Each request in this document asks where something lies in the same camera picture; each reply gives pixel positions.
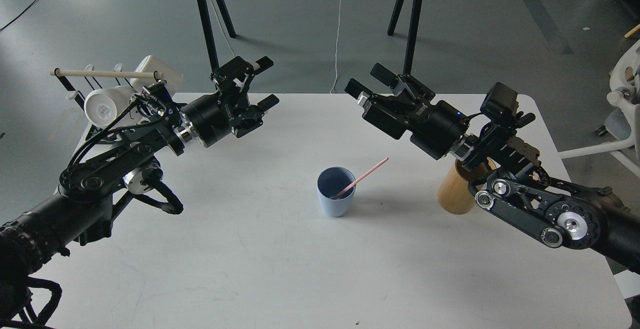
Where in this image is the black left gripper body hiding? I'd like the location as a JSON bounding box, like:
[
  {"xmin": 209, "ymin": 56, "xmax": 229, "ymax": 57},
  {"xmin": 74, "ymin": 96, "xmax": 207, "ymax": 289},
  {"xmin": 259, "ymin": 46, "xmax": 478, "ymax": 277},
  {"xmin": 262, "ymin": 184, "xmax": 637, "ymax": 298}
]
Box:
[{"xmin": 180, "ymin": 94, "xmax": 232, "ymax": 148}]

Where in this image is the white hanging cable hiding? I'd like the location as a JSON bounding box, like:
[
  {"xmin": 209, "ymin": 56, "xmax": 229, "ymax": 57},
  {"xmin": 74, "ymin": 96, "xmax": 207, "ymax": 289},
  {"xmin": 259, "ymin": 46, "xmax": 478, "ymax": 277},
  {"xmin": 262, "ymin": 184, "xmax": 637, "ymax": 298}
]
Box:
[{"xmin": 329, "ymin": 0, "xmax": 345, "ymax": 94}]

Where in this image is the bamboo cylinder holder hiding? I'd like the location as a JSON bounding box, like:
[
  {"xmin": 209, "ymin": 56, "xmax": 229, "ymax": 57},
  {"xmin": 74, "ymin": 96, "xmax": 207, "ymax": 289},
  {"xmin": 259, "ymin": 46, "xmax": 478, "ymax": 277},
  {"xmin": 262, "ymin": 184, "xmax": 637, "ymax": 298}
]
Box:
[{"xmin": 436, "ymin": 158, "xmax": 498, "ymax": 215}]

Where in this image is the white square mug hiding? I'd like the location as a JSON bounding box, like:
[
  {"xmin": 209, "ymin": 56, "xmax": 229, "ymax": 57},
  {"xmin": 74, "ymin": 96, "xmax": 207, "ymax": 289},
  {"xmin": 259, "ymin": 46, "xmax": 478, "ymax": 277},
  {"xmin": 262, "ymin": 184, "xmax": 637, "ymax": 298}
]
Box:
[{"xmin": 131, "ymin": 55, "xmax": 184, "ymax": 101}]

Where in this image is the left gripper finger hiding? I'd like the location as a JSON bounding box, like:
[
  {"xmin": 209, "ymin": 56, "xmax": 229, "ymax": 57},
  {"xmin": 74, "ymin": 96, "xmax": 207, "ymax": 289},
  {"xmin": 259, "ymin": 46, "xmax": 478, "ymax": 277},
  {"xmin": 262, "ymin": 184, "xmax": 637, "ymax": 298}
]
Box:
[
  {"xmin": 210, "ymin": 56, "xmax": 274, "ymax": 100},
  {"xmin": 232, "ymin": 94, "xmax": 280, "ymax": 138}
]

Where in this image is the blue cup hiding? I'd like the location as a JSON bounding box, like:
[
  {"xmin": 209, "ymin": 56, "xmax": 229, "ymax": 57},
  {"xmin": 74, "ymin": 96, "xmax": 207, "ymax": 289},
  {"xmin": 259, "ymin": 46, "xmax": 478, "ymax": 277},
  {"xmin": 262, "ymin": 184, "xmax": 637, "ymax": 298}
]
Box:
[{"xmin": 317, "ymin": 166, "xmax": 356, "ymax": 218}]

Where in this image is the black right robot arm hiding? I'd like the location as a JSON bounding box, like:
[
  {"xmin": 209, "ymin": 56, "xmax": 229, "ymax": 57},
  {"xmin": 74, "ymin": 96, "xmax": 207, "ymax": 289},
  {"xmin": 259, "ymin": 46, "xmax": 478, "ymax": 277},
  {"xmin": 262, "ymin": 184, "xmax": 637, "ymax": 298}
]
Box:
[{"xmin": 345, "ymin": 63, "xmax": 640, "ymax": 274}]

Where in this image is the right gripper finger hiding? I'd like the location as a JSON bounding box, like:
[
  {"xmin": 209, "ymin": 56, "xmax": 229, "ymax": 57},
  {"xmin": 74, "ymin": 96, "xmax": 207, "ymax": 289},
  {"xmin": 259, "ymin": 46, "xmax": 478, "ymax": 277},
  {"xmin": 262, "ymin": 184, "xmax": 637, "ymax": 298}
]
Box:
[
  {"xmin": 370, "ymin": 63, "xmax": 436, "ymax": 105},
  {"xmin": 345, "ymin": 79, "xmax": 415, "ymax": 140}
]

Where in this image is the white round mug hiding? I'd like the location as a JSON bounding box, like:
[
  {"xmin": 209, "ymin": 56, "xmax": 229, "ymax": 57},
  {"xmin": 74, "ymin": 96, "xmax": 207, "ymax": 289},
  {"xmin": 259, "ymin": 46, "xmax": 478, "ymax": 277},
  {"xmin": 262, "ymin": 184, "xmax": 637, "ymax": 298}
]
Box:
[{"xmin": 84, "ymin": 85, "xmax": 135, "ymax": 129}]

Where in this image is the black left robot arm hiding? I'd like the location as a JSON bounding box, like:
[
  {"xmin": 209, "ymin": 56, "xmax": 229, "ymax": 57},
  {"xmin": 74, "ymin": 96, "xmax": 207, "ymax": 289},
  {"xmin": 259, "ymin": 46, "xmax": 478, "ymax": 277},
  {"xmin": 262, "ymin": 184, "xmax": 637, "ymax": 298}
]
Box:
[{"xmin": 1, "ymin": 57, "xmax": 279, "ymax": 329}]

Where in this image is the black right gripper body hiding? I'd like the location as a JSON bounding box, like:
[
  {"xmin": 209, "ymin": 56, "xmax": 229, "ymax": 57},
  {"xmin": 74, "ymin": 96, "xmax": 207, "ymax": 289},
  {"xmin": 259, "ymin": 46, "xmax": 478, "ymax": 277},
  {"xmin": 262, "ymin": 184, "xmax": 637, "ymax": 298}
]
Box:
[{"xmin": 391, "ymin": 100, "xmax": 469, "ymax": 160}]

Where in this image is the black wire mug rack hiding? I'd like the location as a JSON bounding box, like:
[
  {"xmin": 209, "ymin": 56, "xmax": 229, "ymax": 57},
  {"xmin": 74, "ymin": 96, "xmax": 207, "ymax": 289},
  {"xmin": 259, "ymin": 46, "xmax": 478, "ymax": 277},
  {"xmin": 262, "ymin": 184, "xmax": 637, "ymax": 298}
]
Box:
[{"xmin": 50, "ymin": 55, "xmax": 184, "ymax": 145}]

